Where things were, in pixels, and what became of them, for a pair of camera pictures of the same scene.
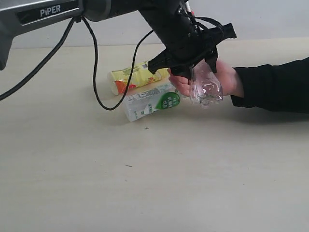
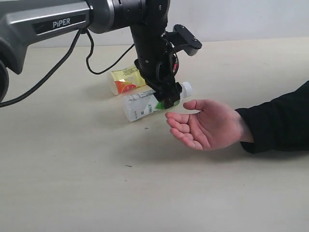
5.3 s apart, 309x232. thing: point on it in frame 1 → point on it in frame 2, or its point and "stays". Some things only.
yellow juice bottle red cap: [118, 79] stays
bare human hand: [231, 84] → [215, 126]
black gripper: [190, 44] → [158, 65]
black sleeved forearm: [283, 86] → [280, 125]
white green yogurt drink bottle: [142, 104] stays
